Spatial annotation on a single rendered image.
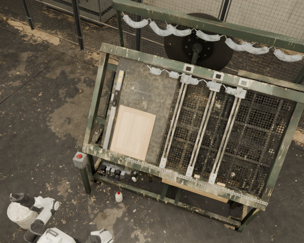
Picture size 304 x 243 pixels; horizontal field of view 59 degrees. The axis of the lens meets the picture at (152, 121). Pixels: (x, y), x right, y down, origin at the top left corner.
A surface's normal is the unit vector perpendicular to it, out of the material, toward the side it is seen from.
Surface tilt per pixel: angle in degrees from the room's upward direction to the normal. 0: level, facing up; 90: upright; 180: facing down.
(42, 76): 0
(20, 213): 0
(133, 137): 52
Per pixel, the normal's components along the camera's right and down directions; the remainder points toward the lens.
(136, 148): -0.21, 0.17
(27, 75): 0.07, -0.64
